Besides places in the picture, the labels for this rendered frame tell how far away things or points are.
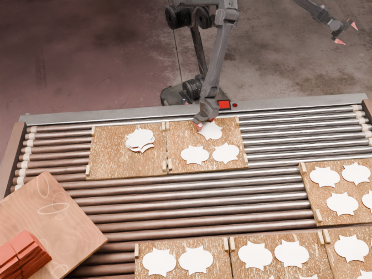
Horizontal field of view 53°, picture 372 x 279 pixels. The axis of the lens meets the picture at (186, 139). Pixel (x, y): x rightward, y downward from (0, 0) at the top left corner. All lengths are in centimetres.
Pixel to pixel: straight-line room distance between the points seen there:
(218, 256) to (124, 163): 68
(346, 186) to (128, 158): 111
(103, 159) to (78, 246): 53
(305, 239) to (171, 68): 258
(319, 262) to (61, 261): 108
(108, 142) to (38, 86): 206
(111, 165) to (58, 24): 308
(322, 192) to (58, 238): 123
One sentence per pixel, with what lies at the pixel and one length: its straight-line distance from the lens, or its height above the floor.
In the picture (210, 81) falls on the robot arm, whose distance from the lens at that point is 187.
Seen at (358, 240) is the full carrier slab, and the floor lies 95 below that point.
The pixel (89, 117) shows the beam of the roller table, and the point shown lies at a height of 92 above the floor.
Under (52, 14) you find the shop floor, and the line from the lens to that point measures 505.
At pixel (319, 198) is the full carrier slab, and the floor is 94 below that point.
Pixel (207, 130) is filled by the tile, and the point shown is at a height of 94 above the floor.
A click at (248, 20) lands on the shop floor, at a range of 462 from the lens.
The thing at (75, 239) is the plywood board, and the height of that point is 104.
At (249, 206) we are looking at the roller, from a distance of 184.
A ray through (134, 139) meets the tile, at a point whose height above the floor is 97.
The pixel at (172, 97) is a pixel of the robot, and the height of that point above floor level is 24.
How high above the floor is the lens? 252
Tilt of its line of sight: 51 degrees down
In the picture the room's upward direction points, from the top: 3 degrees counter-clockwise
